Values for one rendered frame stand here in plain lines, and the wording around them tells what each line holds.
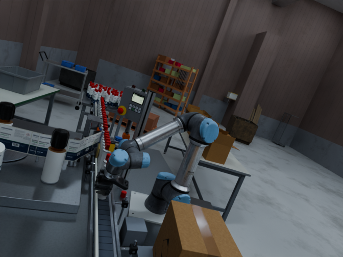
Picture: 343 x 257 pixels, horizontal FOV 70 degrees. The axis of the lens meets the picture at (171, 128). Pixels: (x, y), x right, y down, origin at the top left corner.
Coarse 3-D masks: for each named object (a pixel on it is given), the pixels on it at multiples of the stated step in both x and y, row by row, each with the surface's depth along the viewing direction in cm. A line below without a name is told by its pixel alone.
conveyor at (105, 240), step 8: (104, 200) 133; (104, 208) 127; (104, 216) 121; (104, 224) 115; (104, 232) 110; (104, 240) 106; (104, 248) 102; (112, 248) 103; (104, 256) 98; (112, 256) 99
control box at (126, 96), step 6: (126, 90) 148; (132, 90) 147; (138, 90) 149; (126, 96) 149; (120, 102) 151; (126, 102) 149; (132, 102) 148; (144, 102) 146; (126, 108) 150; (120, 114) 151; (126, 114) 150; (132, 114) 149; (138, 114) 148; (132, 120) 150; (138, 120) 149
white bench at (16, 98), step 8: (0, 88) 288; (40, 88) 352; (48, 88) 369; (0, 96) 261; (8, 96) 270; (16, 96) 279; (24, 96) 290; (32, 96) 300; (40, 96) 316; (16, 104) 258; (24, 104) 290; (48, 104) 382; (48, 112) 386; (24, 120) 381; (32, 120) 388; (48, 120) 391
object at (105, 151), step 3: (108, 144) 156; (105, 147) 157; (108, 147) 156; (105, 150) 156; (108, 150) 157; (102, 153) 157; (105, 153) 156; (102, 156) 157; (105, 156) 156; (102, 159) 157; (99, 162) 159; (102, 162) 157; (99, 165) 158; (99, 168) 158; (99, 171) 159
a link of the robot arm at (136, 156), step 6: (126, 150) 119; (132, 150) 117; (138, 150) 119; (132, 156) 112; (138, 156) 113; (144, 156) 115; (132, 162) 111; (138, 162) 112; (144, 162) 114; (132, 168) 113; (138, 168) 115
